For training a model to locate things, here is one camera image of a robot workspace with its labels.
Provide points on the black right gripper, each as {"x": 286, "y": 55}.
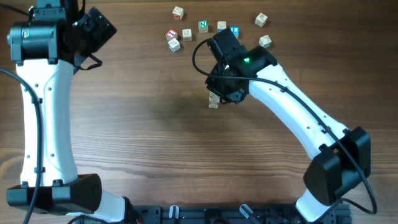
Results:
{"x": 236, "y": 98}

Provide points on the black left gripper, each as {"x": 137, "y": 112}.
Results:
{"x": 103, "y": 30}

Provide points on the white mushroom picture block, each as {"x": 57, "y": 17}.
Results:
{"x": 213, "y": 105}

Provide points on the blue L block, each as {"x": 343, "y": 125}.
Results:
{"x": 235, "y": 31}

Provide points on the green Z block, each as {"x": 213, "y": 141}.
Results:
{"x": 265, "y": 41}
{"x": 213, "y": 95}

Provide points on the green N block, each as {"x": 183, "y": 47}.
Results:
{"x": 203, "y": 26}

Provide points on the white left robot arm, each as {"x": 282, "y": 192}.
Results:
{"x": 48, "y": 50}

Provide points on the white plain block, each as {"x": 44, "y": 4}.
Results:
{"x": 187, "y": 35}

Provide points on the white blue-sided block left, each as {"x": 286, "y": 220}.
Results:
{"x": 174, "y": 45}

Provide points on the white block far right top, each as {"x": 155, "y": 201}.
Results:
{"x": 261, "y": 19}

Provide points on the red I block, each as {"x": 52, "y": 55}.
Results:
{"x": 171, "y": 34}

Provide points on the red-sided block top left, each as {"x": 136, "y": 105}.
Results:
{"x": 178, "y": 13}

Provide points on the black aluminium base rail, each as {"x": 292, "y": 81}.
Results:
{"x": 269, "y": 214}

